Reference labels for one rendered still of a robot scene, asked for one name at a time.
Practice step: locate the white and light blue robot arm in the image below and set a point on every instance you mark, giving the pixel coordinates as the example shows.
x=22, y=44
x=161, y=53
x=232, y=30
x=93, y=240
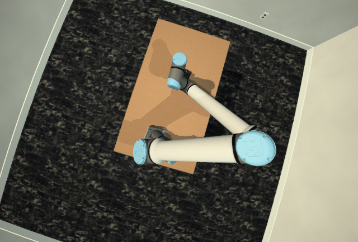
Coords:
x=253, y=146

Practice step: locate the black lighting desk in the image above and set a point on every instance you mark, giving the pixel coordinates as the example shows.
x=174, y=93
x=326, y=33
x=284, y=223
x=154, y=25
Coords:
x=187, y=73

